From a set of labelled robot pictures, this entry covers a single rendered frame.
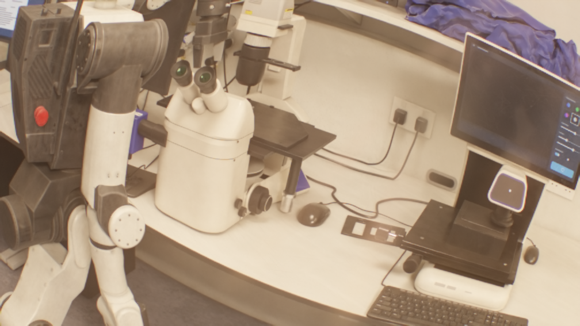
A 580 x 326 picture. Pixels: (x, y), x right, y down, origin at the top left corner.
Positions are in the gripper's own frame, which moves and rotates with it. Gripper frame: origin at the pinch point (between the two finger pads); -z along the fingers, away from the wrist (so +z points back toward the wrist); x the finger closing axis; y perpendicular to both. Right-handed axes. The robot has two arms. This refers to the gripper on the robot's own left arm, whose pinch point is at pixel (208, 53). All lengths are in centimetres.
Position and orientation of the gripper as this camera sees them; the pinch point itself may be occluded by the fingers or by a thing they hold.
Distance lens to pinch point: 175.5
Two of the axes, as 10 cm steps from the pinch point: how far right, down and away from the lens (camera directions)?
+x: 3.9, -2.6, 8.9
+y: -9.2, -1.3, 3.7
